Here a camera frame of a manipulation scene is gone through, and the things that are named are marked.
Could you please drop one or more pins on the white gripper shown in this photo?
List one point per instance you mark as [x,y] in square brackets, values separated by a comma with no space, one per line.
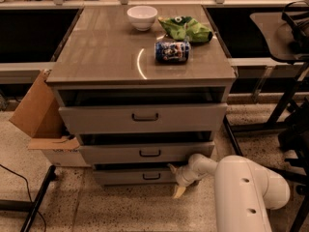
[182,177]

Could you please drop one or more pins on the grey drawer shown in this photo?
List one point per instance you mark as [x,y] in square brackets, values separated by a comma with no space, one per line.
[143,118]
[119,174]
[135,153]

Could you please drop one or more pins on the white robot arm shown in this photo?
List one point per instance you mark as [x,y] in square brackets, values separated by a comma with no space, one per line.
[244,191]

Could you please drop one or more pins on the grey drawer cabinet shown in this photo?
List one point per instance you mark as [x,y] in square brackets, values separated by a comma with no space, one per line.
[106,62]

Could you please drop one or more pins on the black table leg right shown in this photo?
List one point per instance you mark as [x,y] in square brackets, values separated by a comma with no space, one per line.
[231,136]

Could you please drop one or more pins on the white cardboard box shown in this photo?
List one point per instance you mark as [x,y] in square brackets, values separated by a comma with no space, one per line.
[59,151]

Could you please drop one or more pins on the black office chair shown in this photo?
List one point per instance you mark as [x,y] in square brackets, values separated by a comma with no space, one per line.
[295,137]

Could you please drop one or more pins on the blue soda can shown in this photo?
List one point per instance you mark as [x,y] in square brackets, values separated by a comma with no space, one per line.
[171,52]

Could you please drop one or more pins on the black stand leg left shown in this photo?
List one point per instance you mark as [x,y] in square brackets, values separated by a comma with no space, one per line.
[30,207]

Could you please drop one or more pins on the green chip bag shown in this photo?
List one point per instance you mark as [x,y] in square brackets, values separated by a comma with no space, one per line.
[186,29]

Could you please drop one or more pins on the brown cardboard box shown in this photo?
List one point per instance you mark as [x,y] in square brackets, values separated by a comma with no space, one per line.
[37,114]

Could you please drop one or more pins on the white ceramic bowl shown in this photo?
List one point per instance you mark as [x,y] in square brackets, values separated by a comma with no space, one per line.
[142,18]

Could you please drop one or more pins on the black side table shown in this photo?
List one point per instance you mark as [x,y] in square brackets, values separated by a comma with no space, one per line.
[287,38]

